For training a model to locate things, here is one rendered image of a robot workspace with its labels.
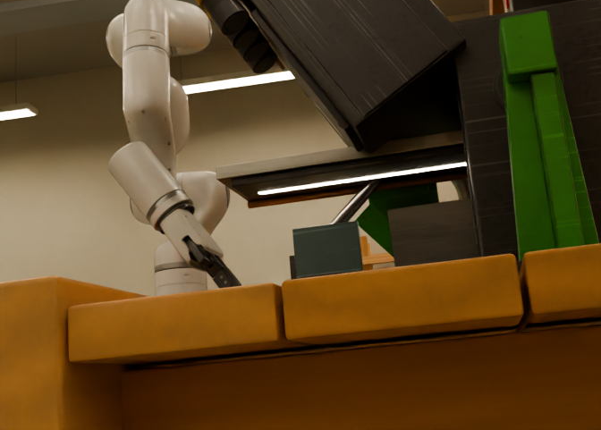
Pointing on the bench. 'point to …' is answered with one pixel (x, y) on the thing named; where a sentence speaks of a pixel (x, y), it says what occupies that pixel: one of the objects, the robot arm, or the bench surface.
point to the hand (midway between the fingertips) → (227, 282)
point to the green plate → (404, 197)
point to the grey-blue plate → (327, 249)
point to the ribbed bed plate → (433, 232)
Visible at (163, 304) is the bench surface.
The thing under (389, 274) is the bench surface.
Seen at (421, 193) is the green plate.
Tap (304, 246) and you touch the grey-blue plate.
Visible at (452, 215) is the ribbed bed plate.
